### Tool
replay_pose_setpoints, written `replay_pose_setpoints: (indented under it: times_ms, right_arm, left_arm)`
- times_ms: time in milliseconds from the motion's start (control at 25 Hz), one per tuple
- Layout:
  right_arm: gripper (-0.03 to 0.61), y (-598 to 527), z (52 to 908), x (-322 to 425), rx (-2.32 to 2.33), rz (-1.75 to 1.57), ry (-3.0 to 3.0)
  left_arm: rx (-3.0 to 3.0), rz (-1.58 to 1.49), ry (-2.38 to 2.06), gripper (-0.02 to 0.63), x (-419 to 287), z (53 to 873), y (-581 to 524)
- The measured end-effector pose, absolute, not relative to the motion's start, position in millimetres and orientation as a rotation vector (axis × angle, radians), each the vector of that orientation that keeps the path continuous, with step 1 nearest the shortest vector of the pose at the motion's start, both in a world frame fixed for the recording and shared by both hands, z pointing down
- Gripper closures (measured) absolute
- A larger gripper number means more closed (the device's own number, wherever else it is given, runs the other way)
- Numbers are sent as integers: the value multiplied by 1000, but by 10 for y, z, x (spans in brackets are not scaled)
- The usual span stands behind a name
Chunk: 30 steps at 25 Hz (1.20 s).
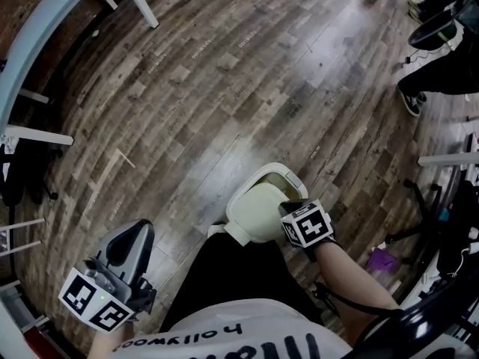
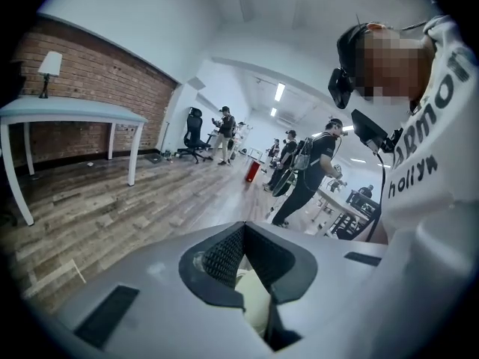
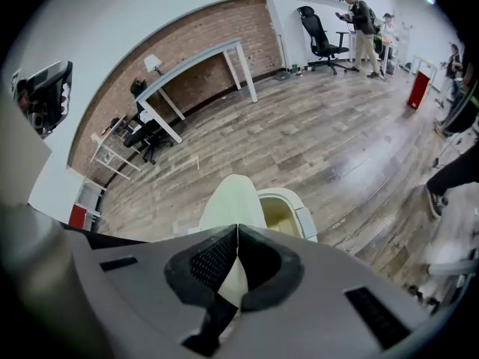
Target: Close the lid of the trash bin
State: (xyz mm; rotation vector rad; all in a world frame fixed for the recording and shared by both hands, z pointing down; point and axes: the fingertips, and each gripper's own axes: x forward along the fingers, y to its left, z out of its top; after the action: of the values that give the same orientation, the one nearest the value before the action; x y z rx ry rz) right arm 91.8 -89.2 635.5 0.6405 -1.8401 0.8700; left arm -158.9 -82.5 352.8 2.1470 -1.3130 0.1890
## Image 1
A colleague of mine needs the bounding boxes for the person's left forearm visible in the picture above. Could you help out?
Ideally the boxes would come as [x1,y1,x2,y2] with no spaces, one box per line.
[86,319,132,359]

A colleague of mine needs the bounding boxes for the white plastic trash bin lid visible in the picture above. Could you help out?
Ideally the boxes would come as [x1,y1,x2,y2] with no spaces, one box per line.
[225,183,300,247]

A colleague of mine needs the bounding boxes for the person's black trousers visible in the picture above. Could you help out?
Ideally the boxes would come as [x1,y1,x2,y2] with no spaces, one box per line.
[159,233,325,332]

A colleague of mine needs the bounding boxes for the person's white shoe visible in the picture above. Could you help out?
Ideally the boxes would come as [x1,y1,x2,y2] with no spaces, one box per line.
[207,221,228,239]

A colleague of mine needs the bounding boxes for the black chair with draped cloth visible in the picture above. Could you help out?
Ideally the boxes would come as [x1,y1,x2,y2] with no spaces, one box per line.
[0,136,64,209]

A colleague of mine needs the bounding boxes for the black swivel chair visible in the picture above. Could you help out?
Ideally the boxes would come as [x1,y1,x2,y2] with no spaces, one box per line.
[384,177,479,280]

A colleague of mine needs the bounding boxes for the purple cloth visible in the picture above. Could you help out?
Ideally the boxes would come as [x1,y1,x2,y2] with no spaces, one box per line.
[365,247,399,275]

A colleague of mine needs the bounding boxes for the person's right forearm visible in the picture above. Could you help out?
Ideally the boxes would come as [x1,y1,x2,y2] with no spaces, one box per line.
[312,239,401,347]

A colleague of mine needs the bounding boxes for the white metal frame desk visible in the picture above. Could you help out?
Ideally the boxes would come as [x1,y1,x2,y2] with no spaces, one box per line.
[0,217,46,258]

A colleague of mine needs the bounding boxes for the light blue table white legs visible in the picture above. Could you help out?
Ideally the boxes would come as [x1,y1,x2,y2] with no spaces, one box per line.
[0,0,160,147]

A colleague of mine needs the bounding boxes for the black cable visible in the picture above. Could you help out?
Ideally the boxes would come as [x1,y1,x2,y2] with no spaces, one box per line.
[311,280,403,319]

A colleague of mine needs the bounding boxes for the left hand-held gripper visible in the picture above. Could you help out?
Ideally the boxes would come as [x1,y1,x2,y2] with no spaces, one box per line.
[58,218,158,334]

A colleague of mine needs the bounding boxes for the person's white printed shirt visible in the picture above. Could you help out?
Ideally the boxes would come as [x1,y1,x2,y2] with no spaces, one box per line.
[112,299,355,359]

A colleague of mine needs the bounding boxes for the black neck-mounted phone holder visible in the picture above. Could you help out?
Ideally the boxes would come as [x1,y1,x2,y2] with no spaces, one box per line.
[351,274,479,359]

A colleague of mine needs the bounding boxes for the black green dustpan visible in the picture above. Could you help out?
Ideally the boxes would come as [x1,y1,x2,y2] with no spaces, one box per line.
[407,7,465,52]

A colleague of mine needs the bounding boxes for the white black cloth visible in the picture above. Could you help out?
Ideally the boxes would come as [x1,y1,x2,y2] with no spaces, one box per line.
[0,132,19,156]

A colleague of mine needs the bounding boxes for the small cream trash bin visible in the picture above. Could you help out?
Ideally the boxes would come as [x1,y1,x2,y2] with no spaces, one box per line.
[225,162,310,247]

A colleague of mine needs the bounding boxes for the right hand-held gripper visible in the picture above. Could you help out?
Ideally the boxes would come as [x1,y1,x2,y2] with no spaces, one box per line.
[278,198,342,263]

